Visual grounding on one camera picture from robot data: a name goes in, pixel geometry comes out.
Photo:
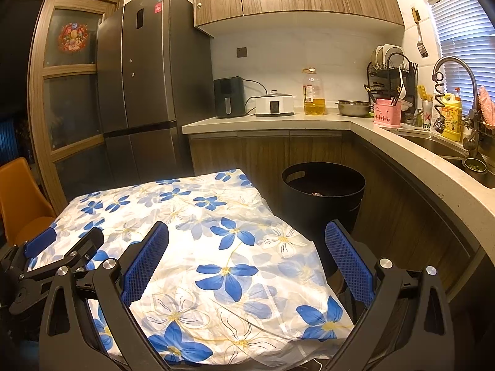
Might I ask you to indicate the pink utensil holder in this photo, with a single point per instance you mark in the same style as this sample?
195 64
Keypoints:
386 115

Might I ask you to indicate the wood framed glass door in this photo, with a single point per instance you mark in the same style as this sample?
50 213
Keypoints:
65 104

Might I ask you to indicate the dark wall outlet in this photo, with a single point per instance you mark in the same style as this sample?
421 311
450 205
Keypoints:
241 51

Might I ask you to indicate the orange chair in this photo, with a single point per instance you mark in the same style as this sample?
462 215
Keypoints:
21 201

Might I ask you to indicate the white plate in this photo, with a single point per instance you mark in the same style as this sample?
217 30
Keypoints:
393 55
377 57

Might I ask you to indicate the black round trash bin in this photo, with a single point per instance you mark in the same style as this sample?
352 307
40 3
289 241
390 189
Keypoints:
323 220

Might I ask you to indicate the dark steel refrigerator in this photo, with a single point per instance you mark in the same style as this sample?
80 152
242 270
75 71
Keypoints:
154 85

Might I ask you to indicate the black chopsticks bundle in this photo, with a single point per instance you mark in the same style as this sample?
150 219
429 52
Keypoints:
396 98

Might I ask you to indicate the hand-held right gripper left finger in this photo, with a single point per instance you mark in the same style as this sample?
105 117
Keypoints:
145 261

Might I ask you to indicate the wooden lower cabinets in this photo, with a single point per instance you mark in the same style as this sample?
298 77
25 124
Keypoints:
247 150

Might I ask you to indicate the stainless steel basin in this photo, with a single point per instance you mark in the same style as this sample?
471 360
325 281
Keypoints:
352 109

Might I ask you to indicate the yellow detergent bottle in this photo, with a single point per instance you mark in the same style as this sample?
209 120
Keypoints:
451 119

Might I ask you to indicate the blue floral tablecloth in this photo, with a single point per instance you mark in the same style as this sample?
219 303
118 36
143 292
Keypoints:
216 239

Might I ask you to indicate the cooking oil bottle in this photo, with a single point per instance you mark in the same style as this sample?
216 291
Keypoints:
314 98

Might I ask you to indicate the white window blinds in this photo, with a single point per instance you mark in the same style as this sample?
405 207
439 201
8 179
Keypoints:
464 34

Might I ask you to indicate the black air fryer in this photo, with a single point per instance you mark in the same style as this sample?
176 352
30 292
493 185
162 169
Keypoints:
228 96

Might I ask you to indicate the silver drink can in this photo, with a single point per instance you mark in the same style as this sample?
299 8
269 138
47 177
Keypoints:
427 116

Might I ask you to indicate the red round door sticker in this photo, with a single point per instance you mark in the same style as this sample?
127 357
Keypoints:
73 37

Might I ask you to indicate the stainless steel sink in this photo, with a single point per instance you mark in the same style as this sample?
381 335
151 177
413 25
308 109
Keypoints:
433 145

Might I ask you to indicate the black dish rack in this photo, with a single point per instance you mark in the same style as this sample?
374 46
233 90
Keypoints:
410 81

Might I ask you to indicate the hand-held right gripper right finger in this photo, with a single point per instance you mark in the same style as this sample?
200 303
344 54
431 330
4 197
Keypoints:
348 259

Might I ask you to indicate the white ladle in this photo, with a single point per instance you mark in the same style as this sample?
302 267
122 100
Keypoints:
402 91

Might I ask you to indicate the steel kitchen faucet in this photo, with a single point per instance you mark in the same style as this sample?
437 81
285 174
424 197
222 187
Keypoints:
466 71

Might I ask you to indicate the yellow utensil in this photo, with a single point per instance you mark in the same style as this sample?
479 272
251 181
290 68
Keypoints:
423 92

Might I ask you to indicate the pink cloth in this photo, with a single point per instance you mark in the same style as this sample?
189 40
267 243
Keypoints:
487 106

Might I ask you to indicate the round sink strainer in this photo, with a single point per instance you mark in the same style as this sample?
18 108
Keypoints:
474 165

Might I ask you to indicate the beige kitchen counter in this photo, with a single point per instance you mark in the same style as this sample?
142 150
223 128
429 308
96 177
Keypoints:
417 170

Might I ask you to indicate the hanging slotted spatula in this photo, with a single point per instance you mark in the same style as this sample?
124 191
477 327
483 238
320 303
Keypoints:
422 48

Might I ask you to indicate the white electric cooker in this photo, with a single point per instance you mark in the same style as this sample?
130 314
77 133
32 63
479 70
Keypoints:
274 105

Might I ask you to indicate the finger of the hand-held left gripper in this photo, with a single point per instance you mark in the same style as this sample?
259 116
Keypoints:
87 243
40 241

